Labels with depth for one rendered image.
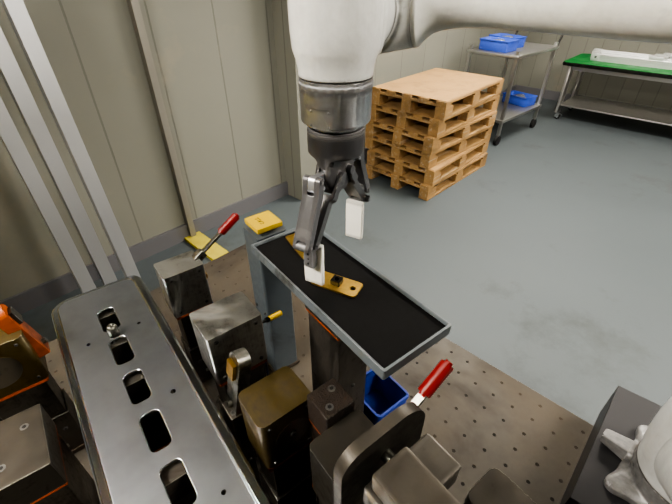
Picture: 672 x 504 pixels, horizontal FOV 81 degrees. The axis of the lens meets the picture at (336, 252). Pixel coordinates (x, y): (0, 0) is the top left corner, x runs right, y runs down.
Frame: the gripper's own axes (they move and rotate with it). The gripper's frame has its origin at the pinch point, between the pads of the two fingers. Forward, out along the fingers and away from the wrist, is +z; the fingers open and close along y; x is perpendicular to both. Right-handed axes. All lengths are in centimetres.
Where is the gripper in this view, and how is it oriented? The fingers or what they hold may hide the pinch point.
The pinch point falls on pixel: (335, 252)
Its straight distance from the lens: 62.5
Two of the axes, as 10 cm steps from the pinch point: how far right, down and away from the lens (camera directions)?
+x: 8.9, 2.7, -3.7
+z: 0.0, 8.1, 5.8
